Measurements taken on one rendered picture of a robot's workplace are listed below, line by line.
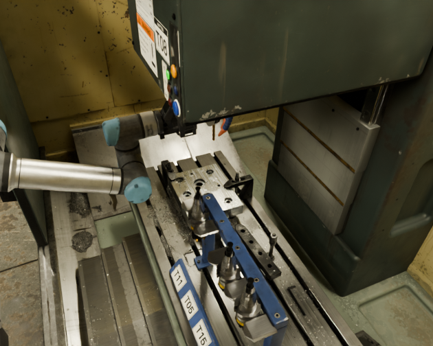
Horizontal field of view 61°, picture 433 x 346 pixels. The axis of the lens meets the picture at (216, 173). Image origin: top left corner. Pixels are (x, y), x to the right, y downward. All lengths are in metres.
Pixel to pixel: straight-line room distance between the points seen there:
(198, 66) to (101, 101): 1.52
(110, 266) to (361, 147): 1.10
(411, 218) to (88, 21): 1.70
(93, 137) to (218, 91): 1.55
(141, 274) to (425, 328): 1.19
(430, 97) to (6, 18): 1.72
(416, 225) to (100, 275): 1.30
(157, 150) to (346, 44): 1.50
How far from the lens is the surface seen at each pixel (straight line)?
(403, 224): 1.65
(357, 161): 1.32
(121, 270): 1.65
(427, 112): 1.19
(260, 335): 0.92
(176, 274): 1.34
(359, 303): 1.77
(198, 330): 1.24
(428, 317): 1.90
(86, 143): 2.23
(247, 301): 0.90
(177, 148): 2.20
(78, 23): 2.04
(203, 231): 1.09
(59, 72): 2.11
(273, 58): 0.79
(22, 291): 2.68
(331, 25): 0.84
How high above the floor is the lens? 2.03
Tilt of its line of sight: 40 degrees down
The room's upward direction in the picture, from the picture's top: 1 degrees clockwise
